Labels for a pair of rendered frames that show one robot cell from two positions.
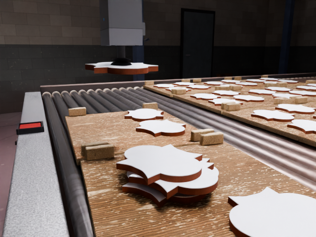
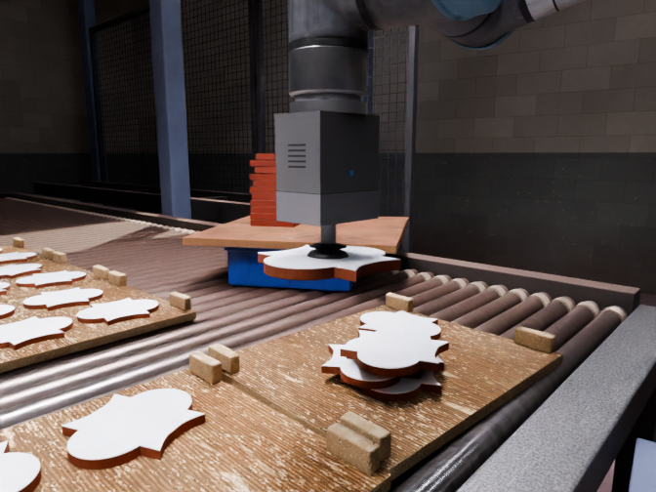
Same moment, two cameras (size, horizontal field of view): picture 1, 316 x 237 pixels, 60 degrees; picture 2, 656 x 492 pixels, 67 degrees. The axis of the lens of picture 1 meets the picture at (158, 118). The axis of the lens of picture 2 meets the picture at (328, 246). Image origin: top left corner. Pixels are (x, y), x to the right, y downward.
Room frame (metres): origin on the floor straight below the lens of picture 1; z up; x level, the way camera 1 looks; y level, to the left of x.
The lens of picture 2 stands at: (0.76, 0.53, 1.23)
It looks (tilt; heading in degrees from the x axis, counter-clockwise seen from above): 10 degrees down; 246
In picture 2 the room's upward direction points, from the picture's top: straight up
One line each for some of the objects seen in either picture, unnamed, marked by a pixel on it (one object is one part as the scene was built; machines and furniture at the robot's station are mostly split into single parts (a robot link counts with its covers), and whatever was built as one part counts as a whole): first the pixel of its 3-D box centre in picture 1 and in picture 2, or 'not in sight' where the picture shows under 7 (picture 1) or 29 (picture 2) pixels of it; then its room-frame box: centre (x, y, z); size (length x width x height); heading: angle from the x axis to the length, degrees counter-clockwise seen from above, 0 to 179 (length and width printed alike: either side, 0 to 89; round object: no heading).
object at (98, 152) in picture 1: (99, 152); (364, 434); (0.54, 0.12, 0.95); 0.06 x 0.02 x 0.03; 110
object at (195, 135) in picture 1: (202, 135); (205, 366); (0.66, -0.11, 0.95); 0.06 x 0.02 x 0.03; 111
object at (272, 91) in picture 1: (281, 92); not in sight; (1.41, -0.64, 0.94); 0.41 x 0.35 x 0.04; 23
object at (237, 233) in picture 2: not in sight; (310, 228); (0.26, -0.72, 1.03); 0.50 x 0.50 x 0.02; 54
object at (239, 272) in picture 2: not in sight; (304, 255); (0.31, -0.66, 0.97); 0.31 x 0.31 x 0.10; 54
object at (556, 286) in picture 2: not in sight; (152, 224); (0.58, -1.98, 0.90); 4.04 x 0.06 x 0.10; 114
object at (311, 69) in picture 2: not in sight; (330, 79); (0.56, 0.07, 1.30); 0.08 x 0.08 x 0.05
